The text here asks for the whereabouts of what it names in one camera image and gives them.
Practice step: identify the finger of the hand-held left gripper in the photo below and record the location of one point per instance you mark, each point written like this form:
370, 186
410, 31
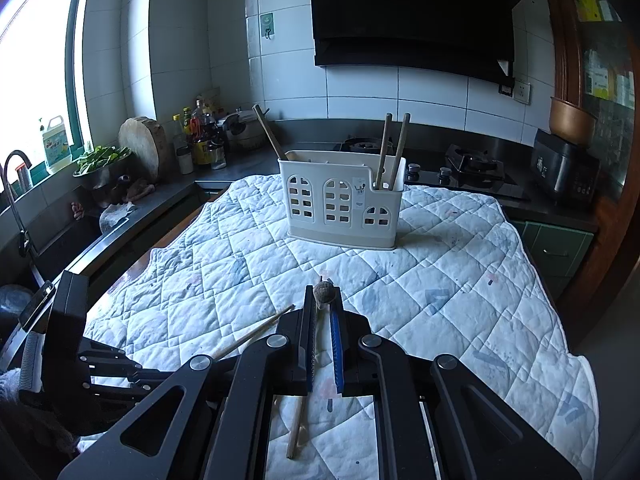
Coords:
110, 361
130, 386

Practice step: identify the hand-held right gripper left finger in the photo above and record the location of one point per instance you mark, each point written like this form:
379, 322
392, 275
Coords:
311, 355

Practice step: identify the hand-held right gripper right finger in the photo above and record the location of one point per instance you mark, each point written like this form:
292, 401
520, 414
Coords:
336, 355

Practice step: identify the small brown round lump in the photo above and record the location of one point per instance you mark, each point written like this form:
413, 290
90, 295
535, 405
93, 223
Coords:
324, 294

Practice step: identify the white plastic utensil holder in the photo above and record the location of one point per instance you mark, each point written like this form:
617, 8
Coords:
340, 237

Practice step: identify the black smartphone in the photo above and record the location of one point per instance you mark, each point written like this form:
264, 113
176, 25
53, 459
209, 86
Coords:
36, 306

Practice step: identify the dark sink basin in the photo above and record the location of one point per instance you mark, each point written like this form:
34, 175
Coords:
65, 245

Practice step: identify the black faucet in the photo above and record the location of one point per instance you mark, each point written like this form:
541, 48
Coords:
23, 245

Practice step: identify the small red item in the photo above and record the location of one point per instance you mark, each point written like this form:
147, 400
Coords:
77, 210

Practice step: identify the white rag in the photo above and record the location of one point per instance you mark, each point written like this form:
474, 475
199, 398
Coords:
115, 217

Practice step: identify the white quilted mat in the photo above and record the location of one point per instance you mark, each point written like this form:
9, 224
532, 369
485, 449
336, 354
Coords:
425, 285

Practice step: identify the metal bowl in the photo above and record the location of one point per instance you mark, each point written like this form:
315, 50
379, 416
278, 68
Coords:
97, 178

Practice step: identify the ribbed metal cup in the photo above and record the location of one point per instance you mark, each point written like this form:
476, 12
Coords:
25, 176

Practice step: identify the white detergent jug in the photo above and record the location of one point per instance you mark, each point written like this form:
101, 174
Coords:
55, 150

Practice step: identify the round wooden cutting board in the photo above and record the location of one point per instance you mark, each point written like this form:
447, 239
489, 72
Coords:
142, 147

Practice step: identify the green base cabinet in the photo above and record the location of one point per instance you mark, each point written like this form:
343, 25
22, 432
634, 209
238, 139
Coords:
212, 194
550, 255

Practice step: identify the small white jar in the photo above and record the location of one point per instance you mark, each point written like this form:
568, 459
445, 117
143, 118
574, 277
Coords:
184, 162

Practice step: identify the yellow label jar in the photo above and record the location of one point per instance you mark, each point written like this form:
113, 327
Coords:
201, 154

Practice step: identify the slim condiment bottle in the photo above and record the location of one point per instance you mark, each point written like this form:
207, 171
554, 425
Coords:
176, 132

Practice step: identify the glass shaker jar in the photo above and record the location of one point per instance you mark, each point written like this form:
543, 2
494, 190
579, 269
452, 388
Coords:
218, 157

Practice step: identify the yellow cap bottle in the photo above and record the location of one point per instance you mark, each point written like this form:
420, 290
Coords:
187, 127

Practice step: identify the metal pressure cooker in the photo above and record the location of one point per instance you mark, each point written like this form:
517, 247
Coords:
245, 132

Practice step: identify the red liquid bottle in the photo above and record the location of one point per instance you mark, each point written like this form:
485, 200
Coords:
200, 122

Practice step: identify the black gas stove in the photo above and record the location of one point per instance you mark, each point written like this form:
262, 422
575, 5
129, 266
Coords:
500, 180

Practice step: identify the beige packet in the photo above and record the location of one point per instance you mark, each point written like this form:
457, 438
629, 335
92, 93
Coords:
212, 97

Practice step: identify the window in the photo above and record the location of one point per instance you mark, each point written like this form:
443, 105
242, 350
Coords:
35, 35

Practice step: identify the black rice cooker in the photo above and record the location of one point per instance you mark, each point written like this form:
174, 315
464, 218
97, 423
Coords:
565, 175

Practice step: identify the copper inner pot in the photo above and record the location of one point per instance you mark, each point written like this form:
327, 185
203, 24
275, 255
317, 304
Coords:
572, 122

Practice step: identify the black range hood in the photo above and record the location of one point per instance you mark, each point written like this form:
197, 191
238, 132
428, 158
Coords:
410, 20

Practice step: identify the wooden glass-door cabinet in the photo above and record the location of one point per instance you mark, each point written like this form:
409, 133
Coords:
562, 35

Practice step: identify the stack of small boxes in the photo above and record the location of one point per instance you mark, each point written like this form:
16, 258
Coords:
590, 5

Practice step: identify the black wall plug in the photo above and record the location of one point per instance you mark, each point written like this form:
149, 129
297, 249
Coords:
506, 87

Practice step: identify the white wall socket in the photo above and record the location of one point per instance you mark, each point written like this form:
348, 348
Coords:
522, 92

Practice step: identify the green wall hook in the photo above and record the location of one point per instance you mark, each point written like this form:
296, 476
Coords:
267, 20

